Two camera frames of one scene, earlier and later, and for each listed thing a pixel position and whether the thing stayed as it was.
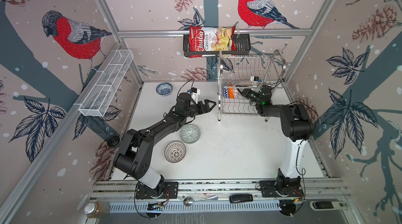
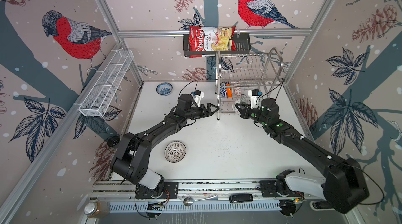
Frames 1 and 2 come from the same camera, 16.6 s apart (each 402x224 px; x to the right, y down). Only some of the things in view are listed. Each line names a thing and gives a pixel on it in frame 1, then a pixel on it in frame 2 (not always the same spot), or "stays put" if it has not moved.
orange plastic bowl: x=231 y=91 stays put
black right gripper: x=245 y=92 → x=244 y=113
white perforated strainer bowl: x=175 y=152 stays put
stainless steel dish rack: x=246 y=82 stays put
